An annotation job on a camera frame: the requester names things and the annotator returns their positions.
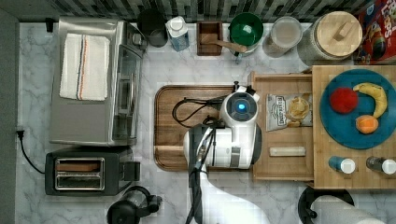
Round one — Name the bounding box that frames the silver toaster oven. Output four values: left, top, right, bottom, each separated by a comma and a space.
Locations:
49, 17, 147, 147

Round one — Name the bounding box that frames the black cup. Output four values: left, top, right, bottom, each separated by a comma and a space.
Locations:
137, 8, 168, 48

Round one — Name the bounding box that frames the small wooden box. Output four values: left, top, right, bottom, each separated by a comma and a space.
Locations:
196, 21, 223, 56

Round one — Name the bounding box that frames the red plush apple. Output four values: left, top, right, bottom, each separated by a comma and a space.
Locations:
330, 88, 359, 114

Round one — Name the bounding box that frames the paper towel roll holder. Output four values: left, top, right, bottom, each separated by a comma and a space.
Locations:
297, 185, 387, 224

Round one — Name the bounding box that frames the green pot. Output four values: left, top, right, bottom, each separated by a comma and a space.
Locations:
228, 12, 264, 57

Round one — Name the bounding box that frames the blue salt shaker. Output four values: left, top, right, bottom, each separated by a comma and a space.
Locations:
328, 156, 356, 175

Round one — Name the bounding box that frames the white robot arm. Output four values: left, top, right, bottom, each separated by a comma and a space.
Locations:
183, 86, 270, 224

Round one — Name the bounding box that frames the clear nut container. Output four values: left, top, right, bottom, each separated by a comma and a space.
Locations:
263, 16, 303, 58

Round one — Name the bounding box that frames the silver chip bag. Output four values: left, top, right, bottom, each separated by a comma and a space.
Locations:
266, 92, 313, 132

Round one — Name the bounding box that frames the bamboo drawer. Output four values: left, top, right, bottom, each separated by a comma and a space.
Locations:
248, 72, 314, 182

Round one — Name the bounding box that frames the jar with wooden lid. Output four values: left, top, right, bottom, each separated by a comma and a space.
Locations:
297, 11, 362, 65

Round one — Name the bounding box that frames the wooden spoon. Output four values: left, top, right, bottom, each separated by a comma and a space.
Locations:
200, 34, 248, 53

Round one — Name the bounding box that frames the bamboo drawer cabinet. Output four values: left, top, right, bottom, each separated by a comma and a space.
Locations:
312, 65, 395, 189

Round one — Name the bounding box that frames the dark wooden tray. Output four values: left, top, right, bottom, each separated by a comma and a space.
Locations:
153, 84, 254, 173

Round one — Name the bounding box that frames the red Froot Loops box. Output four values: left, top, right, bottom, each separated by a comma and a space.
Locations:
355, 0, 396, 65

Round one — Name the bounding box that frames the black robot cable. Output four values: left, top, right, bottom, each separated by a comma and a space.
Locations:
171, 95, 230, 129

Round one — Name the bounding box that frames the orange plush orange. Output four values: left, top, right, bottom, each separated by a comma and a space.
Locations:
355, 115, 379, 134

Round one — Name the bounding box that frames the black power cable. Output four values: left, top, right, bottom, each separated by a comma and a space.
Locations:
16, 129, 47, 175

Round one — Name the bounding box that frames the black silver toaster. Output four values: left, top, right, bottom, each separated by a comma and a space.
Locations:
45, 147, 140, 197

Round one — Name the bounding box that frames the striped white towel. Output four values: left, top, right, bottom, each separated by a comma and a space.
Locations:
59, 34, 110, 101

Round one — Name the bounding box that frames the yellow plush banana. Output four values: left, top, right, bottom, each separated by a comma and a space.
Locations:
353, 82, 388, 119

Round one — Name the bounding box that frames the white bar in drawer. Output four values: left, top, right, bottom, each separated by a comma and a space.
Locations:
270, 147, 306, 157

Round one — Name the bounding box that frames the black coffee maker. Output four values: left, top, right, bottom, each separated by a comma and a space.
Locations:
106, 186, 163, 224

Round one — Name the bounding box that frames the dark pepper shaker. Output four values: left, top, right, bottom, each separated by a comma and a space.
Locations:
366, 157, 396, 175

